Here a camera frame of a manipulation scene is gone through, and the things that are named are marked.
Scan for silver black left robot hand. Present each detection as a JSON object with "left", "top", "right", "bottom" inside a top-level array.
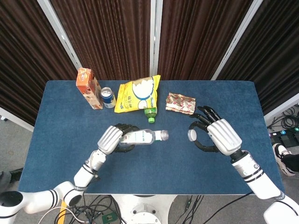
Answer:
[{"left": 97, "top": 123, "right": 141, "bottom": 155}]

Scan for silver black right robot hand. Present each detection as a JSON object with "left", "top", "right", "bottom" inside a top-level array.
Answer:
[{"left": 188, "top": 105, "right": 242, "bottom": 156}]

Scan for translucent white bottle cap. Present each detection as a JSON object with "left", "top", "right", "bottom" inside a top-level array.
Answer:
[{"left": 187, "top": 129, "right": 199, "bottom": 142}]

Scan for transparent plastic bottle white label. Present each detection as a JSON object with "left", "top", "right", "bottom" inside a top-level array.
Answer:
[{"left": 119, "top": 129, "right": 169, "bottom": 147}]

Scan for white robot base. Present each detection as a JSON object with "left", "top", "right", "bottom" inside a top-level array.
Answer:
[{"left": 112, "top": 195, "right": 178, "bottom": 224}]

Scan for green capped bottle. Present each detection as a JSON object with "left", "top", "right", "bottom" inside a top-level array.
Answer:
[{"left": 142, "top": 106, "right": 157, "bottom": 124}]

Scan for blue white drink can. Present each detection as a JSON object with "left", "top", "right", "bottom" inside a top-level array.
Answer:
[{"left": 100, "top": 87, "right": 117, "bottom": 109}]

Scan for tall orange snack box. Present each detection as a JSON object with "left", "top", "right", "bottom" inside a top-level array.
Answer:
[{"left": 76, "top": 67, "right": 104, "bottom": 110}]

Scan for blue table cloth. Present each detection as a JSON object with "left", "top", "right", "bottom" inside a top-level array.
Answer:
[{"left": 18, "top": 80, "right": 285, "bottom": 196}]

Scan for yellow snack bag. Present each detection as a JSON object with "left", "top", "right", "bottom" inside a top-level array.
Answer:
[{"left": 114, "top": 74, "right": 162, "bottom": 114}]

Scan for gold red foil packet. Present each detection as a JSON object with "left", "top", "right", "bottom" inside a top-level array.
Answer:
[{"left": 165, "top": 92, "right": 197, "bottom": 115}]

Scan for white black sneaker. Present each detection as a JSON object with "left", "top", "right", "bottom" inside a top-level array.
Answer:
[{"left": 272, "top": 143, "right": 299, "bottom": 176}]

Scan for green circuit board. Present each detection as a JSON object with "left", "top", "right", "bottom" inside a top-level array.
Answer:
[{"left": 102, "top": 212, "right": 117, "bottom": 224}]

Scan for brown pleated screen panel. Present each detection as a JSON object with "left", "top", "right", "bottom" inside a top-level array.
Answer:
[
  {"left": 157, "top": 0, "right": 255, "bottom": 81},
  {"left": 216, "top": 0, "right": 299, "bottom": 116},
  {"left": 0, "top": 0, "right": 79, "bottom": 126},
  {"left": 49, "top": 0, "right": 155, "bottom": 81}
]

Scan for black floor item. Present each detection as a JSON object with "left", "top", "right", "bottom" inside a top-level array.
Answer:
[{"left": 0, "top": 168, "right": 24, "bottom": 185}]

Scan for black cables by power strip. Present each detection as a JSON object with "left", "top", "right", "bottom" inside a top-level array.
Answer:
[{"left": 267, "top": 105, "right": 299, "bottom": 134}]

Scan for black floor cable bundle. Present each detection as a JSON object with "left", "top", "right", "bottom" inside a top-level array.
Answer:
[{"left": 55, "top": 195, "right": 123, "bottom": 224}]

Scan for black cable on floor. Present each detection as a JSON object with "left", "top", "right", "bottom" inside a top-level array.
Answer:
[{"left": 184, "top": 191, "right": 254, "bottom": 224}]

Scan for white screen frame post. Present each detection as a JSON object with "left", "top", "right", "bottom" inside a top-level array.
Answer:
[
  {"left": 149, "top": 0, "right": 164, "bottom": 81},
  {"left": 210, "top": 0, "right": 267, "bottom": 81},
  {"left": 36, "top": 0, "right": 83, "bottom": 73}
]

